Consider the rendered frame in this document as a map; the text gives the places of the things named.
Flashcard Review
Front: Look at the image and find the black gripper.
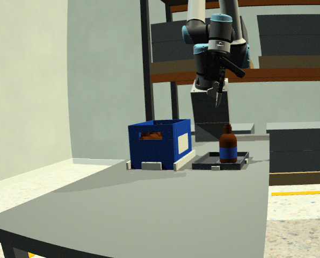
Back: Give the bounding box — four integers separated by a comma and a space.
203, 51, 227, 108

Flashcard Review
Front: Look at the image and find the cream flat bar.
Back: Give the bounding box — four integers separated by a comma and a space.
126, 150, 248, 171

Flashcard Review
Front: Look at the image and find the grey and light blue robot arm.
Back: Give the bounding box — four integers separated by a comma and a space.
182, 0, 250, 91

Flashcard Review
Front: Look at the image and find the dark blue crate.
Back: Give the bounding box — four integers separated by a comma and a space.
128, 119, 192, 170

